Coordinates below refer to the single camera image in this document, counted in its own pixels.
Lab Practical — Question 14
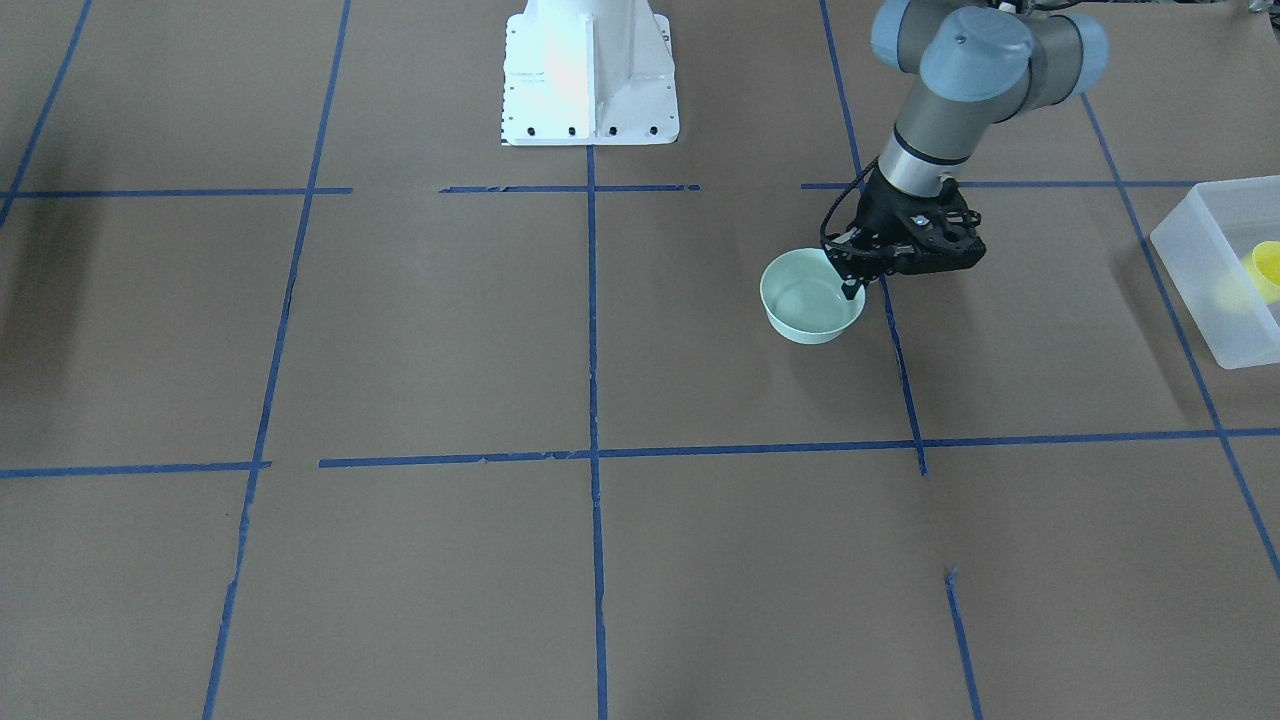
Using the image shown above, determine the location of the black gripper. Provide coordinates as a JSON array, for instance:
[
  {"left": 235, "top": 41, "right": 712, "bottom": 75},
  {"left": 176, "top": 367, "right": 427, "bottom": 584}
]
[{"left": 826, "top": 168, "right": 987, "bottom": 302}]

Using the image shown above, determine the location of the mint green bowl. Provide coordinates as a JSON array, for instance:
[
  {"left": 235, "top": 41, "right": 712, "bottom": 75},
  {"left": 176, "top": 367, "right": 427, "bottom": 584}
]
[{"left": 759, "top": 249, "right": 867, "bottom": 345}]

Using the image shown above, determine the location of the yellow plastic cup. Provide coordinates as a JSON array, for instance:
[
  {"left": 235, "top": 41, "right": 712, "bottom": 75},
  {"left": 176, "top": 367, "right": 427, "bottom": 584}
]
[{"left": 1240, "top": 240, "right": 1280, "bottom": 305}]

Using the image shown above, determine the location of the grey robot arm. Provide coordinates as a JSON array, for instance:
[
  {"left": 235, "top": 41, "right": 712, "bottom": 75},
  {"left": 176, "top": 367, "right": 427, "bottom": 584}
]
[{"left": 820, "top": 1, "right": 1110, "bottom": 300}]

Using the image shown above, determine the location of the translucent white plastic box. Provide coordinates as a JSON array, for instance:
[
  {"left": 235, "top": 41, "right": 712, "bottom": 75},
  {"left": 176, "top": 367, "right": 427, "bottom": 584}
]
[{"left": 1151, "top": 176, "right": 1279, "bottom": 370}]

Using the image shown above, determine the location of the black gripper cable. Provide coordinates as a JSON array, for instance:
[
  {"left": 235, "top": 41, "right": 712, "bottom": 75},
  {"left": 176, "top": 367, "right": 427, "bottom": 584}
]
[{"left": 820, "top": 160, "right": 881, "bottom": 263}]

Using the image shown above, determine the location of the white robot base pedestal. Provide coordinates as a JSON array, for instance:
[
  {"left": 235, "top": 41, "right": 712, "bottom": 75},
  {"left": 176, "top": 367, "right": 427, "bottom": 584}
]
[{"left": 500, "top": 1, "right": 681, "bottom": 147}]

